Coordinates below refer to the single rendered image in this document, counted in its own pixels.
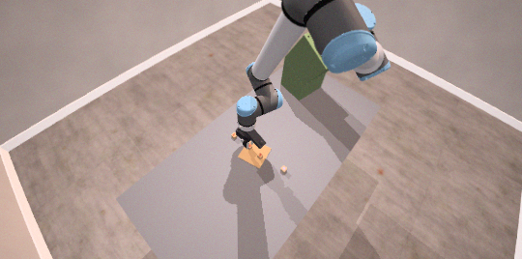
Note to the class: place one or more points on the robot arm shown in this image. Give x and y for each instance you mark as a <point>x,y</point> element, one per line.
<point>342,35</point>

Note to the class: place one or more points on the peach flat mat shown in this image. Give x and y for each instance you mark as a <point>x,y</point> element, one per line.
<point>250,156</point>

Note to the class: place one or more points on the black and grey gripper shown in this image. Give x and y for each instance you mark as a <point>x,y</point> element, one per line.
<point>240,133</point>

